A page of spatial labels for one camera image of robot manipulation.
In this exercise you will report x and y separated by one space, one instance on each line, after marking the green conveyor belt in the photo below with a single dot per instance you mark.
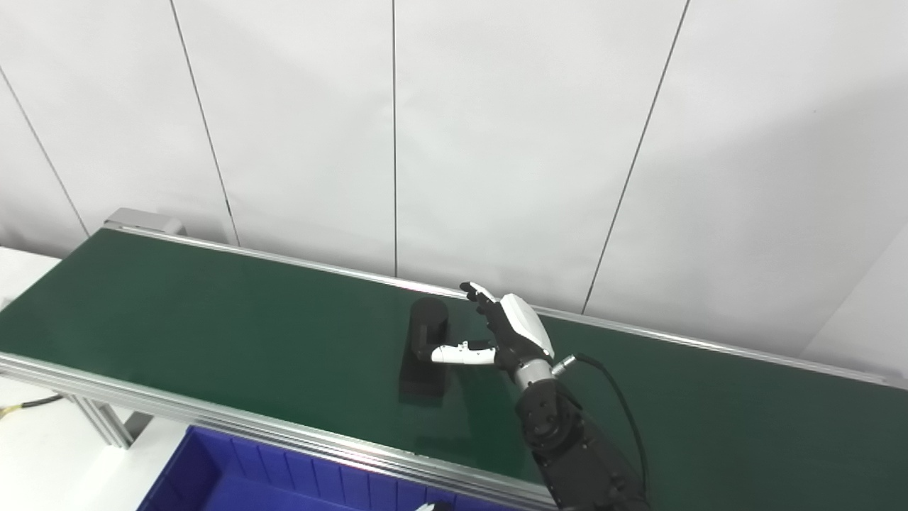
248 333

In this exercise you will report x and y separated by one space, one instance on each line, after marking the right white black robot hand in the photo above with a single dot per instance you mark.
521 333

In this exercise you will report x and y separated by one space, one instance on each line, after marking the blue plastic bin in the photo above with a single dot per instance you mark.
227 475

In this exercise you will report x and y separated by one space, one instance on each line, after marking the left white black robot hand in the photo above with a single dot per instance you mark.
433 507

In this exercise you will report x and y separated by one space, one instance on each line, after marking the aluminium conveyor leg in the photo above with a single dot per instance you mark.
106 422

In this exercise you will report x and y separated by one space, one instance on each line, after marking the black cylinder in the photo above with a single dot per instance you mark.
425 323

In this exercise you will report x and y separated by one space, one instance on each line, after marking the grey conveyor end housing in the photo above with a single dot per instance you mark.
152 220

